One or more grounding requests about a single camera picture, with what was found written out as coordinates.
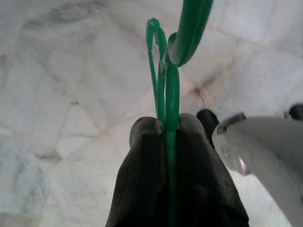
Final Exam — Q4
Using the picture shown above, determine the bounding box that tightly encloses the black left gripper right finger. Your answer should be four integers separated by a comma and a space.
174, 113, 250, 227

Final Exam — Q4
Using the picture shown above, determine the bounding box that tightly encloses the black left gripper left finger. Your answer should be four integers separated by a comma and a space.
105, 115, 171, 227

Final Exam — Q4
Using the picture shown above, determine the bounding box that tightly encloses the green plastic hanger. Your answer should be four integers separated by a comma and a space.
145, 0, 215, 227

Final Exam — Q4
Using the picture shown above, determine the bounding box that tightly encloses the black robot foot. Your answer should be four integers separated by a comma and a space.
288, 103, 303, 120

